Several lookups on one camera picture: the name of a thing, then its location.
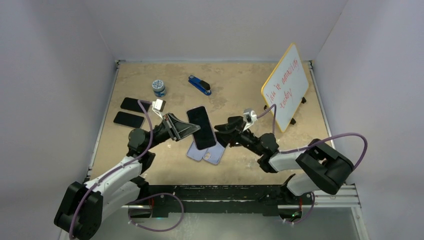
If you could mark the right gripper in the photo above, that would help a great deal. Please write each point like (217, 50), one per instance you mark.
(224, 138)

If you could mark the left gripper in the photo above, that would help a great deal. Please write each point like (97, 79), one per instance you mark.
(177, 129)

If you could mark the lilac phone case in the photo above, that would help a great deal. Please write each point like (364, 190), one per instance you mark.
(194, 153)
(214, 154)

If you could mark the black phone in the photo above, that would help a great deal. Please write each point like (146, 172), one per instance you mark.
(128, 120)
(132, 104)

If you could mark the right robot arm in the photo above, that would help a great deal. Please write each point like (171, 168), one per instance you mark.
(324, 168)

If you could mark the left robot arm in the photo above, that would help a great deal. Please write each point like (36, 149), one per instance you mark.
(86, 205)

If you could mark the blue stapler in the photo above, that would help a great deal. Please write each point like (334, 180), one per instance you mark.
(201, 85)

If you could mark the blue white jar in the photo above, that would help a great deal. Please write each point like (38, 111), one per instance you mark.
(159, 88)

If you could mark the yellow framed whiteboard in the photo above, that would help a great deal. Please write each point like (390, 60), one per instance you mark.
(286, 87)

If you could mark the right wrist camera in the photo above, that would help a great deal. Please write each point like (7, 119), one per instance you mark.
(250, 118)

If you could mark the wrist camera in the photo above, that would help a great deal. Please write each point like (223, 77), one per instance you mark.
(250, 118)
(158, 107)

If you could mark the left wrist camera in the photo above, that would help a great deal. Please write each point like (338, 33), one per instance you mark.
(158, 107)

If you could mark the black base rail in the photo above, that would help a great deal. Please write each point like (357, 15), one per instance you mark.
(266, 200)

